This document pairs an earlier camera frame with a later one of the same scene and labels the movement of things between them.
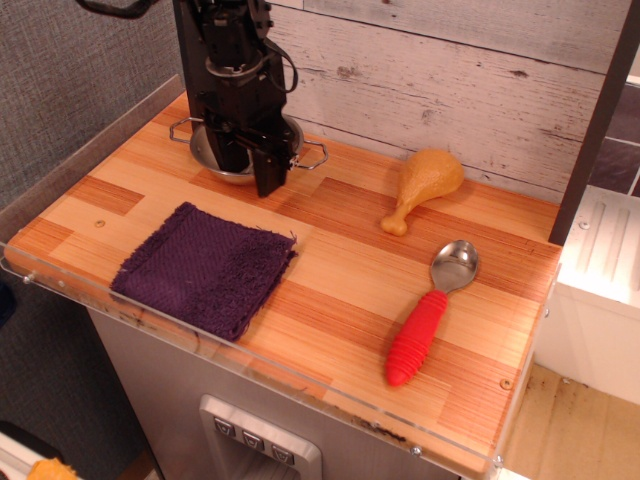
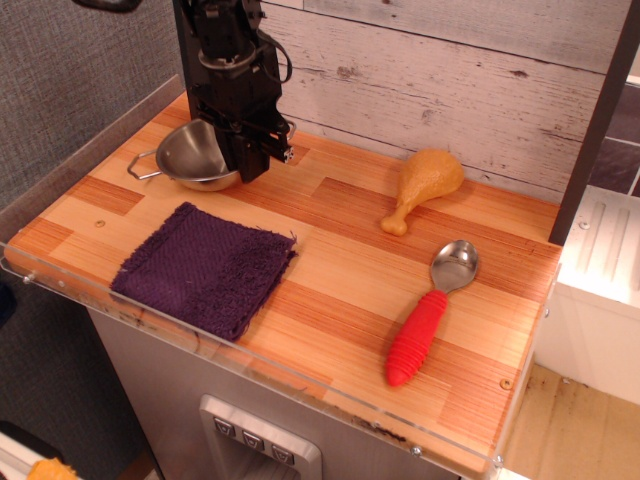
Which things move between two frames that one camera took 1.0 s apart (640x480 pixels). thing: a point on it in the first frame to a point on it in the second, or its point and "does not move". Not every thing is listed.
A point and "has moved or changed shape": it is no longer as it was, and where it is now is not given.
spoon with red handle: (453, 263) does not move
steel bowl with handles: (308, 154) has moved or changed shape
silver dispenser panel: (246, 447) does not move
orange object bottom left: (52, 469) does not move
